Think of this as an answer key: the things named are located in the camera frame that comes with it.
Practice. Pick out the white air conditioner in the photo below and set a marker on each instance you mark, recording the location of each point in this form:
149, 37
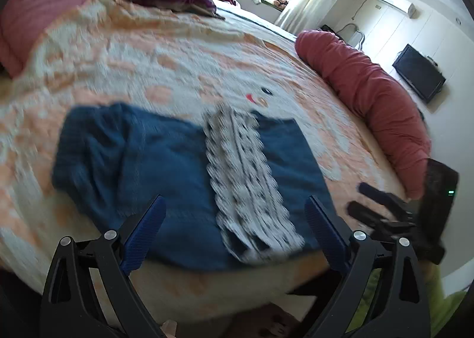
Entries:
394, 1

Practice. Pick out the white bed sheet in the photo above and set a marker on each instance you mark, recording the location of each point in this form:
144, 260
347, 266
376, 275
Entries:
255, 21

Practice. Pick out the pink pillow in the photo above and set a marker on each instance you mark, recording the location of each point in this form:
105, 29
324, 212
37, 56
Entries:
40, 12

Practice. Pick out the pink slipper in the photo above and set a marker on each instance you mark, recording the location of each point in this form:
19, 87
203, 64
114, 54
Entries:
270, 321

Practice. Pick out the black television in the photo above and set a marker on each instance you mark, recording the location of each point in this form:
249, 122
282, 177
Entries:
420, 73

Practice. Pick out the orange and white floral blanket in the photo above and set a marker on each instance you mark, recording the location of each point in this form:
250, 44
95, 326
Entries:
166, 64

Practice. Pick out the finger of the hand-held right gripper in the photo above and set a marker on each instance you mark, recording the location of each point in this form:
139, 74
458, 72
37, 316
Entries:
366, 214
381, 196

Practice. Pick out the green towel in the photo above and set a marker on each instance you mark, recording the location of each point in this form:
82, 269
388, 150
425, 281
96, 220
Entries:
440, 308

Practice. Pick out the red rolled bolster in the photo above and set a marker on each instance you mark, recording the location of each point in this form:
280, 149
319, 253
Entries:
370, 101

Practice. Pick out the blue pants with white lace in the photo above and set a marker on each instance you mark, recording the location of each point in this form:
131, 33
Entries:
174, 175

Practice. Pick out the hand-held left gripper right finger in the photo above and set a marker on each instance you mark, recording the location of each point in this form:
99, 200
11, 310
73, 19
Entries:
326, 235

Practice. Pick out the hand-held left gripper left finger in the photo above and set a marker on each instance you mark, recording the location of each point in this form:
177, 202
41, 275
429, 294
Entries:
146, 235

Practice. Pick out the white chair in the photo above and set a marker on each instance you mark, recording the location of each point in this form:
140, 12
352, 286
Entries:
351, 36

